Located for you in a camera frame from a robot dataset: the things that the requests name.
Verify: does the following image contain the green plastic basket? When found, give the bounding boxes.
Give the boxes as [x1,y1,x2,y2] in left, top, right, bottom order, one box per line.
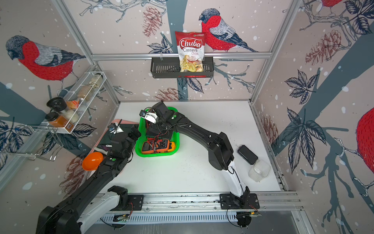
[135,117,180,158]

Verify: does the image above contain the orange black multimeter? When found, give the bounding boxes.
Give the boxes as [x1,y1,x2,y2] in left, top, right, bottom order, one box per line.
[141,139,169,155]

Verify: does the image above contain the black face-down multimeter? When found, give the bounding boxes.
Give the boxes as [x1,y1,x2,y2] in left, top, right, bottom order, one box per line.
[146,129,173,140]

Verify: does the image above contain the yellow multimeter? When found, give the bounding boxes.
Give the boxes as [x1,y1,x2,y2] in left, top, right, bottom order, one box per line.
[167,141,176,153]

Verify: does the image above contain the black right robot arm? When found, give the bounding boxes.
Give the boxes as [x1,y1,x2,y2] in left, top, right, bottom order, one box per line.
[139,101,250,209]

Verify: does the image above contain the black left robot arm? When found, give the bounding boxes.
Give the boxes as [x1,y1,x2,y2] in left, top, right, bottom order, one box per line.
[36,124,141,234]

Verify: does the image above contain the dark green cloth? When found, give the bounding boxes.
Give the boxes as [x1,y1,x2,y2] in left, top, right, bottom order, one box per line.
[94,121,138,152]

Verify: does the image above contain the pink tray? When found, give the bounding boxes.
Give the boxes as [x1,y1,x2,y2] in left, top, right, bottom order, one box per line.
[87,118,140,176]

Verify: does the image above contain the orange bowl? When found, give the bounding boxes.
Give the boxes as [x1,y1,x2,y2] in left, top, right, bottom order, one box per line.
[82,152,104,171]

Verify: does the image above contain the amber spice jar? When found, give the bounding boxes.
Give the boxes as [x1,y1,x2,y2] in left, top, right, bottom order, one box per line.
[45,112,74,129]

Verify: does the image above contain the black lid spice jar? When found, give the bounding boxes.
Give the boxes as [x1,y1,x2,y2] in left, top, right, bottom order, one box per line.
[46,97,68,112]

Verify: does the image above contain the cassava chips bag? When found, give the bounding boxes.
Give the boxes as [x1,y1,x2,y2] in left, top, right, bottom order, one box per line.
[175,32,206,72]

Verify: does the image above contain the black flat device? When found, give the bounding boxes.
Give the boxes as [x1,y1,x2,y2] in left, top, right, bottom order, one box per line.
[237,145,259,165]

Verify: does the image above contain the clear plastic container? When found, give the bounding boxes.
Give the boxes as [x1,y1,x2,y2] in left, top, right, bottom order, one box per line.
[248,159,271,182]

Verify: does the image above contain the white handled knife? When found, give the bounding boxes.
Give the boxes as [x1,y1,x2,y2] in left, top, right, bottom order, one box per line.
[94,144,112,156]

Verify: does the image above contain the black wall basket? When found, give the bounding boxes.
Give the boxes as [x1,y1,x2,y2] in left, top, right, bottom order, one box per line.
[151,57,214,79]

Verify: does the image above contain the white wire spice rack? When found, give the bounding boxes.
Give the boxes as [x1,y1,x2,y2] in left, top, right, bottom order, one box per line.
[57,71,107,134]

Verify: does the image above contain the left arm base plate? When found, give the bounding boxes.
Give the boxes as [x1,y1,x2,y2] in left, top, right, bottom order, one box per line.
[114,195,145,211]

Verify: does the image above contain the wire wall hook rack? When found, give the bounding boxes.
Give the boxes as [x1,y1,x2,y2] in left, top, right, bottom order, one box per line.
[1,124,64,166]

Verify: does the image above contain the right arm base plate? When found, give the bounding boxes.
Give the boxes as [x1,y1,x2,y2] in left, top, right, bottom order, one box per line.
[219,193,260,210]

